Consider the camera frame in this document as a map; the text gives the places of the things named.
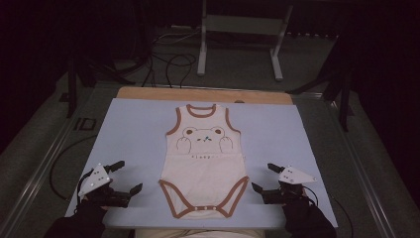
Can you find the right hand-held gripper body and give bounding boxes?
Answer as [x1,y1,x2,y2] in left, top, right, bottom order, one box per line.
[262,166,317,205]

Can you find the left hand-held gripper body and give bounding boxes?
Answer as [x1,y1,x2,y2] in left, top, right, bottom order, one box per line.
[77,163,133,209]

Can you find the white baby bodysuit brown trim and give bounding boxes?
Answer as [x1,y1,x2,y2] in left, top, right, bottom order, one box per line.
[158,103,251,219]

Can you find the person's left hand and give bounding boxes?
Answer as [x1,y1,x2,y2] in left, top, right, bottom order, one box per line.
[76,197,108,216]

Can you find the person's right hand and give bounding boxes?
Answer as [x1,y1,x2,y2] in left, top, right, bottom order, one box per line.
[282,197,316,216]

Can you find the light blue table mat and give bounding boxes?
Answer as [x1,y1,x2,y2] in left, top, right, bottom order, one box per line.
[64,97,339,230]

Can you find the person's beige lap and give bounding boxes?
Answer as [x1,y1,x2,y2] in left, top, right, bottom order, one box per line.
[135,228,265,238]

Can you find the black tripod stand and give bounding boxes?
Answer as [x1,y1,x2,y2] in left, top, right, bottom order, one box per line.
[286,33,355,133]
[65,49,137,119]

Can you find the left hand-held gripper black cable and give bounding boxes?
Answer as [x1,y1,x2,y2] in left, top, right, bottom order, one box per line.
[74,169,95,212]

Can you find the hand-held gripper black cable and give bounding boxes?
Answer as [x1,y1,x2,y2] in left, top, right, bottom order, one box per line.
[74,169,95,212]
[301,185,320,208]

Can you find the right hand-held gripper black cable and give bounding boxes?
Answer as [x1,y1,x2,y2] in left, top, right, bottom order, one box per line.
[301,185,320,208]

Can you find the black floor cable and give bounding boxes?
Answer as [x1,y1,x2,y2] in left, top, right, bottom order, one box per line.
[49,134,99,202]
[330,196,355,238]

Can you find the metal floor rail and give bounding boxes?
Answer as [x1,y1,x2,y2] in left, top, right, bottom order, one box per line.
[0,86,97,238]
[291,92,397,238]

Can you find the bundle of black cables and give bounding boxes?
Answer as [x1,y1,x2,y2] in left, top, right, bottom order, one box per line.
[142,28,201,89]

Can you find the white metal stand frame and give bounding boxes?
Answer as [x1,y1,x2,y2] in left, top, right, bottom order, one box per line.
[196,0,294,82]

